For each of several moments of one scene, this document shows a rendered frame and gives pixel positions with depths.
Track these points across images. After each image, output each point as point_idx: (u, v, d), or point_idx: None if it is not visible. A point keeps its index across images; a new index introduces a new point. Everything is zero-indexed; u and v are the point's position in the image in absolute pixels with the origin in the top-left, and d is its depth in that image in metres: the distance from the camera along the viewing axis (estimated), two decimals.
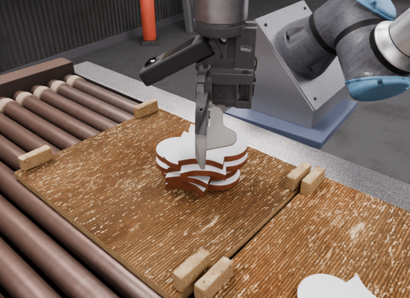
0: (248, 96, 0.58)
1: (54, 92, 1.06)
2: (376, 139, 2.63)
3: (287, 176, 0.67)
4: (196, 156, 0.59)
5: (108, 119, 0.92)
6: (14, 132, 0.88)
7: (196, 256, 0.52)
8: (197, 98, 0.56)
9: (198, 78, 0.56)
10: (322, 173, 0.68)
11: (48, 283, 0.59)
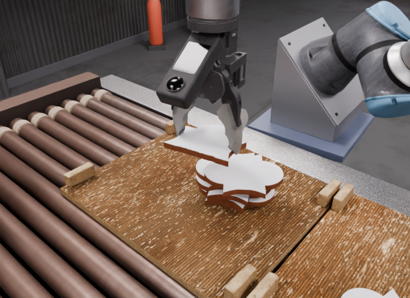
0: (238, 74, 0.64)
1: (84, 106, 1.11)
2: (383, 145, 2.68)
3: (320, 193, 0.71)
4: (235, 145, 0.63)
5: (140, 135, 0.97)
6: (52, 148, 0.93)
7: (244, 271, 0.56)
8: (235, 95, 0.58)
9: (224, 74, 0.57)
10: (351, 190, 0.73)
11: (102, 295, 0.63)
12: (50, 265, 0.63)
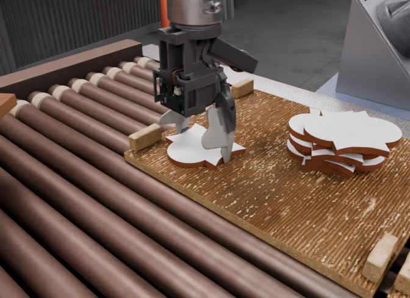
0: (160, 93, 0.58)
1: (129, 73, 0.99)
2: None
3: None
4: (183, 124, 0.69)
5: None
6: (102, 113, 0.81)
7: (385, 241, 0.45)
8: None
9: None
10: None
11: None
12: (129, 238, 0.51)
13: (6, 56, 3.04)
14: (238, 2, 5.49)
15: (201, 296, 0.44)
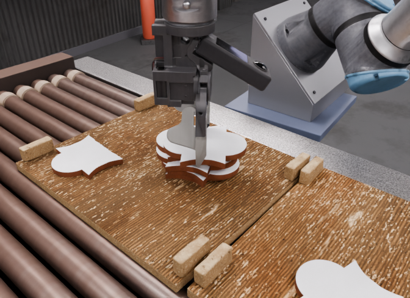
0: None
1: (55, 86, 1.07)
2: (375, 137, 2.64)
3: (286, 166, 0.67)
4: (208, 120, 0.70)
5: (108, 113, 0.93)
6: (15, 125, 0.89)
7: (196, 242, 0.53)
8: None
9: None
10: (321, 163, 0.69)
11: (49, 271, 0.60)
12: None
13: None
14: (222, 6, 5.57)
15: (36, 289, 0.52)
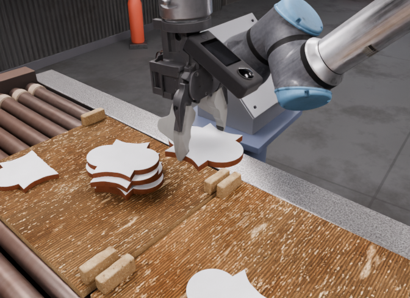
0: None
1: (14, 100, 1.13)
2: (351, 141, 2.70)
3: (204, 181, 0.73)
4: (225, 124, 0.69)
5: (58, 127, 0.99)
6: None
7: (103, 253, 0.59)
8: None
9: None
10: (238, 178, 0.75)
11: None
12: None
13: None
14: (212, 10, 5.63)
15: None
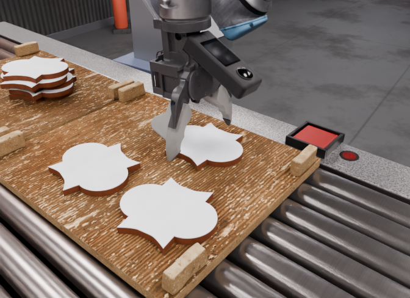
0: None
1: None
2: (319, 115, 2.77)
3: (108, 87, 0.81)
4: (231, 115, 0.69)
5: None
6: None
7: None
8: None
9: None
10: (140, 85, 0.82)
11: None
12: None
13: None
14: None
15: None
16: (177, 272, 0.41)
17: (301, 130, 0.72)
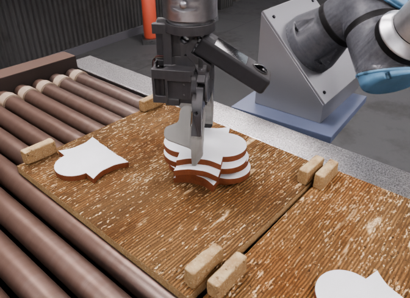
0: None
1: (57, 86, 1.04)
2: (379, 137, 2.61)
3: (300, 170, 0.64)
4: (211, 121, 0.70)
5: (113, 113, 0.90)
6: (16, 126, 0.86)
7: (208, 251, 0.50)
8: None
9: None
10: (335, 166, 0.66)
11: (53, 280, 0.57)
12: None
13: None
14: (223, 5, 5.54)
15: None
16: None
17: None
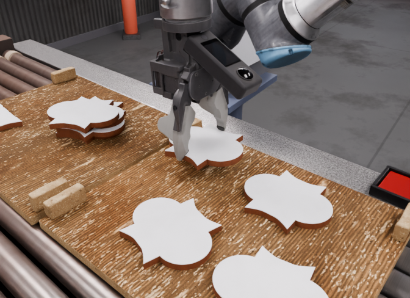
0: None
1: None
2: (340, 126, 2.70)
3: None
4: (226, 124, 0.69)
5: (30, 86, 1.00)
6: None
7: (54, 182, 0.59)
8: None
9: None
10: (198, 123, 0.75)
11: None
12: None
13: None
14: None
15: None
16: None
17: (385, 178, 0.66)
